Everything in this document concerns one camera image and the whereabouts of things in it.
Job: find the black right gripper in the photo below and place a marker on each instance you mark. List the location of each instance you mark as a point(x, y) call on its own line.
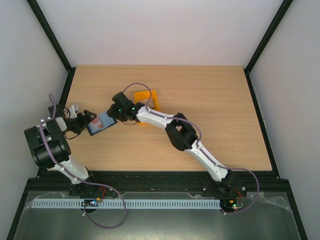
point(113, 113)

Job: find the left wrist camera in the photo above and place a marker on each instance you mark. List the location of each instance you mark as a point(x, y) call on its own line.
point(73, 111)

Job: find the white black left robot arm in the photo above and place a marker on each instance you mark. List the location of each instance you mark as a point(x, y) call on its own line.
point(50, 150)

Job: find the red white credit card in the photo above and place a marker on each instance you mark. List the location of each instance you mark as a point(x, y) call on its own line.
point(96, 125)

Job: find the black left frame post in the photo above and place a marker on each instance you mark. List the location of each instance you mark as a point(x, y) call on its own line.
point(42, 20)

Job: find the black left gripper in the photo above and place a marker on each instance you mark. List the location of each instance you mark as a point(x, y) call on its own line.
point(84, 121)

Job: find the black right frame post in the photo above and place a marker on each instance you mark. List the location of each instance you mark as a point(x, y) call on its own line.
point(276, 20)

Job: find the black frame post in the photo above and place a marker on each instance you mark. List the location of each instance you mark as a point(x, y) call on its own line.
point(42, 20)
point(276, 20)

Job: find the white slotted cable duct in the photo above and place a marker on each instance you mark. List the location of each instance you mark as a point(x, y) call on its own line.
point(154, 204)

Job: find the blue card holder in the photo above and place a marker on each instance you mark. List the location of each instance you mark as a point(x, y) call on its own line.
point(106, 120)

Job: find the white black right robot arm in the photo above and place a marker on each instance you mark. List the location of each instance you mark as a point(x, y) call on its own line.
point(184, 135)

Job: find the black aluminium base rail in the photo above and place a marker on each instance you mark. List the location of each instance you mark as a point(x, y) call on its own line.
point(193, 182)

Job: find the yellow plastic bin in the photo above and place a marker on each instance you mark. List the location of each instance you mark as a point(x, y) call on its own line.
point(147, 100)

